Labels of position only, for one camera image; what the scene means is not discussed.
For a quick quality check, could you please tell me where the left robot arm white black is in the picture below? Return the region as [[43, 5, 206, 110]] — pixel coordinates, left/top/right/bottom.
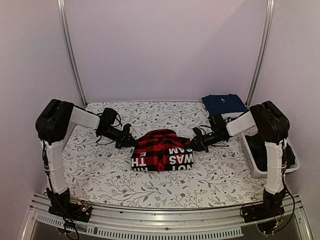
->
[[35, 99, 138, 198]]

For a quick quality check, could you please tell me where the red black plaid shirt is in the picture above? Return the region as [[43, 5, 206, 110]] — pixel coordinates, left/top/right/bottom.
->
[[131, 129, 194, 172]]

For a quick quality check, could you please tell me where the folded navy blue shirt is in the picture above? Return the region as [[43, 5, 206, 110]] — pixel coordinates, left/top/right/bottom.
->
[[201, 94, 249, 119]]

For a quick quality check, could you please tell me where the aluminium front rail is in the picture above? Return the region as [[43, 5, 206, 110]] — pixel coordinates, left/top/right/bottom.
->
[[21, 193, 313, 240]]

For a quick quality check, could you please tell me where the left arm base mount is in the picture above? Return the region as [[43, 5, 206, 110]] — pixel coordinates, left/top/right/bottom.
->
[[46, 187, 92, 223]]

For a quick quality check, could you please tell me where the left aluminium frame post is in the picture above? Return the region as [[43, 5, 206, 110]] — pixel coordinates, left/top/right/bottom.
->
[[56, 0, 88, 106]]

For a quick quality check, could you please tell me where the right aluminium frame post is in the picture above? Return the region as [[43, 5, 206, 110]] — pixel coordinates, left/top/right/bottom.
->
[[245, 0, 275, 106]]

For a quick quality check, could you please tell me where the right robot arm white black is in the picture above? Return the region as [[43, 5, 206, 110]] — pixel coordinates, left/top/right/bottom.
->
[[186, 100, 290, 218]]

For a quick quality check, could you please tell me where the dark green plaid garment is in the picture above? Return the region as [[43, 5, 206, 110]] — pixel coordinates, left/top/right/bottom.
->
[[245, 133, 296, 171]]

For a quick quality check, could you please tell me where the floral patterned table cloth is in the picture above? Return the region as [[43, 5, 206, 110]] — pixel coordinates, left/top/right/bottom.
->
[[62, 102, 266, 209]]

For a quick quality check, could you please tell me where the aluminium frame post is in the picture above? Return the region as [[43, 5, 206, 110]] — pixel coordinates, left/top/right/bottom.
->
[[245, 0, 275, 106], [56, 0, 88, 106]]

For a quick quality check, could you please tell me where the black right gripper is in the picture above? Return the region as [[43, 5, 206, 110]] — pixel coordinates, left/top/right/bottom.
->
[[185, 130, 223, 153]]

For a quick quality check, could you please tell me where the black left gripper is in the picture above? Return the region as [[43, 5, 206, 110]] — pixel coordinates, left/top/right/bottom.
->
[[98, 126, 139, 149]]

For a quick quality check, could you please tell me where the white plastic laundry basket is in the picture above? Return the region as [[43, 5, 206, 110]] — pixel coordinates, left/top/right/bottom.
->
[[239, 126, 301, 179]]

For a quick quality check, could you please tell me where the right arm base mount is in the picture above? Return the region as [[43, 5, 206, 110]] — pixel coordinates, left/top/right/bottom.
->
[[239, 189, 286, 235]]

